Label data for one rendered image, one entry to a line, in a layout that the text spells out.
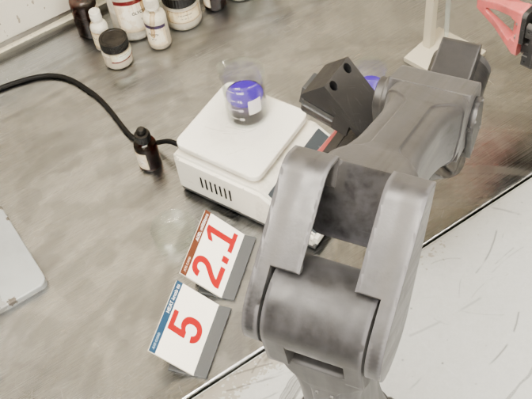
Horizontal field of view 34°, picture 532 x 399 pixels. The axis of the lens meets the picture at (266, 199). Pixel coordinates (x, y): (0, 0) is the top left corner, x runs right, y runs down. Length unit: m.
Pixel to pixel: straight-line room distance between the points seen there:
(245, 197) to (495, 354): 0.33
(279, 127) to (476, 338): 0.33
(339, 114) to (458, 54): 0.12
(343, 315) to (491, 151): 0.65
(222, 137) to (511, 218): 0.36
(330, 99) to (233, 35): 0.52
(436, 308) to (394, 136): 0.43
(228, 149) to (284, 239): 0.51
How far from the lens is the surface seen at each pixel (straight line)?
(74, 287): 1.06
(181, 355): 0.96
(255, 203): 1.02
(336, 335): 0.52
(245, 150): 1.02
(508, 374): 0.97
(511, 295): 1.02
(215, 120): 1.06
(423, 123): 0.63
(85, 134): 1.20
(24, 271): 1.08
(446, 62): 0.80
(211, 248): 1.02
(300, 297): 0.52
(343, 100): 0.79
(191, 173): 1.06
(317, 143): 1.05
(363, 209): 0.55
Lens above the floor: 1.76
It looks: 52 degrees down
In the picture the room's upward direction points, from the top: 8 degrees counter-clockwise
